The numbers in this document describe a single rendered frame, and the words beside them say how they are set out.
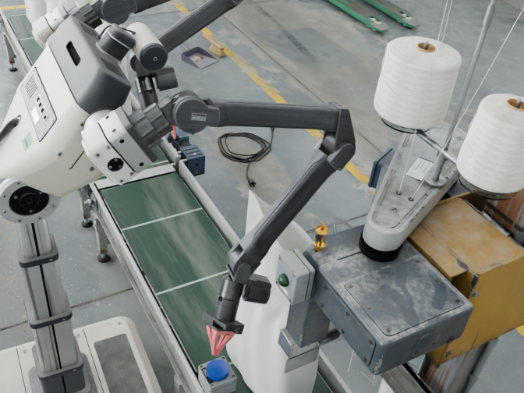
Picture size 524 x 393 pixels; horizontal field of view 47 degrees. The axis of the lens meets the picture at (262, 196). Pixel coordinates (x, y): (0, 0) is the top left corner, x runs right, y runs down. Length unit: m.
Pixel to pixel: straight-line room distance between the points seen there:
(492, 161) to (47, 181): 1.03
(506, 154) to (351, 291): 0.39
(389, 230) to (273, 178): 2.51
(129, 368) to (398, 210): 1.40
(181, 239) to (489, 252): 1.59
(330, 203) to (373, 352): 2.47
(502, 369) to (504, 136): 1.97
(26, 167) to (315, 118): 0.70
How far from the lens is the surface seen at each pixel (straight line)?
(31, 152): 1.53
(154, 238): 2.71
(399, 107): 1.36
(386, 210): 1.31
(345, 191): 3.73
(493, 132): 1.20
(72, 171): 1.52
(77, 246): 3.27
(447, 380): 1.91
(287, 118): 1.40
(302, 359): 1.54
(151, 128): 1.32
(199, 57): 5.09
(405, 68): 1.32
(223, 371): 1.66
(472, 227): 1.48
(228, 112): 1.35
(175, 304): 2.44
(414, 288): 1.27
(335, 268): 1.27
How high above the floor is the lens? 2.21
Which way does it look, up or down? 38 degrees down
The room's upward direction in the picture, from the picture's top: 6 degrees clockwise
